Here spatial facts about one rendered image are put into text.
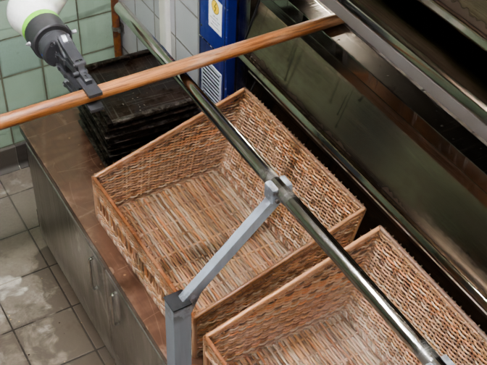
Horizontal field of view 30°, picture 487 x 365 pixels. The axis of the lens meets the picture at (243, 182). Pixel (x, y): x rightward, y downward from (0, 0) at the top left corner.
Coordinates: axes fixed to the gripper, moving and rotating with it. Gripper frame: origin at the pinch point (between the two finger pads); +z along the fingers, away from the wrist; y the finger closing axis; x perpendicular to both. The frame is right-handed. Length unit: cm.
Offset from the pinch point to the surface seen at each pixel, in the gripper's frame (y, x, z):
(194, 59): -1.4, -23.8, 1.0
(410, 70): -21, -43, 46
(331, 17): -1, -59, 1
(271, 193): 2.9, -19.2, 40.6
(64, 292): 119, -2, -52
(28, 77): 81, -20, -121
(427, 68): -24, -43, 50
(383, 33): -24, -43, 37
